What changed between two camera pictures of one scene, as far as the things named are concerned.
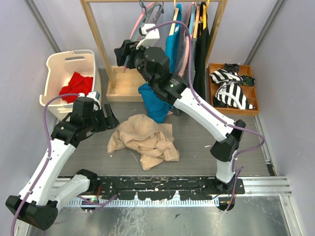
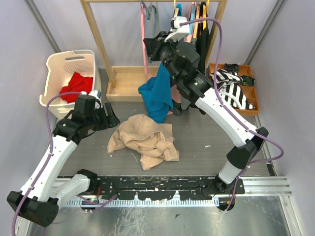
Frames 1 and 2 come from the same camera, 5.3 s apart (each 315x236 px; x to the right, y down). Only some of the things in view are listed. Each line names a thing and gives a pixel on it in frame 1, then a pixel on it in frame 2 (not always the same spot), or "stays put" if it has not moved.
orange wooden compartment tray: x=250 y=91 stays put
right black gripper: x=128 y=48 -> x=154 y=44
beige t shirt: x=152 y=141 stays put
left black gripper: x=110 y=122 stays put
